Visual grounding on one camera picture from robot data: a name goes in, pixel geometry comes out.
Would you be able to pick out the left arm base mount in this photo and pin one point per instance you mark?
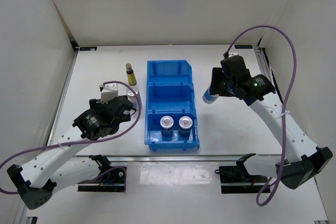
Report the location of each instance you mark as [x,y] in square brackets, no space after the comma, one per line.
[111,178]

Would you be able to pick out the pepper jar red logo lid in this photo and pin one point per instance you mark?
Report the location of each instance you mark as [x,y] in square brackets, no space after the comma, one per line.
[185,126]

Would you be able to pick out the blue plastic divided bin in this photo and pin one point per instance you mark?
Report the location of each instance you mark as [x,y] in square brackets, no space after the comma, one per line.
[169,91]

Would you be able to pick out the aluminium table edge rail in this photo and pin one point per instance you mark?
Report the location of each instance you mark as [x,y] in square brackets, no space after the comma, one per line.
[178,158]

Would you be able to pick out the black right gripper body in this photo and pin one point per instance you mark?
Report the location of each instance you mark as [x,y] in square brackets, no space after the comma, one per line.
[224,86]

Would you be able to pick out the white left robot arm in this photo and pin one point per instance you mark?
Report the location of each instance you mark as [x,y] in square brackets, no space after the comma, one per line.
[37,180]

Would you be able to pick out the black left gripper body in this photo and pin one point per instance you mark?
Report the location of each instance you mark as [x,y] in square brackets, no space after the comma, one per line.
[96,104]

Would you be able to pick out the yellow label brown bottle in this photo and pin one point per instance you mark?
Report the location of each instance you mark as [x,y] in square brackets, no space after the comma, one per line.
[130,75]

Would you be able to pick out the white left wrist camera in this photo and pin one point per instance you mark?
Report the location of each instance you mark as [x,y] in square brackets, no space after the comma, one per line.
[108,92]

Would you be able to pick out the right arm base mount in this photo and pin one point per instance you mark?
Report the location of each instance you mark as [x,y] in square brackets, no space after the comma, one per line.
[236,180]

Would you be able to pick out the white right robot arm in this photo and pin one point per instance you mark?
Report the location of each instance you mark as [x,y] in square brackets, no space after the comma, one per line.
[303,158]

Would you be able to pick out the silver lid jar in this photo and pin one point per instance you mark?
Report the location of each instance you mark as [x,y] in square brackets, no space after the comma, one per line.
[209,98]
[132,97]

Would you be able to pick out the right side aluminium rail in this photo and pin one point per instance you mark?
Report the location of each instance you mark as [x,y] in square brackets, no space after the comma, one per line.
[265,68]

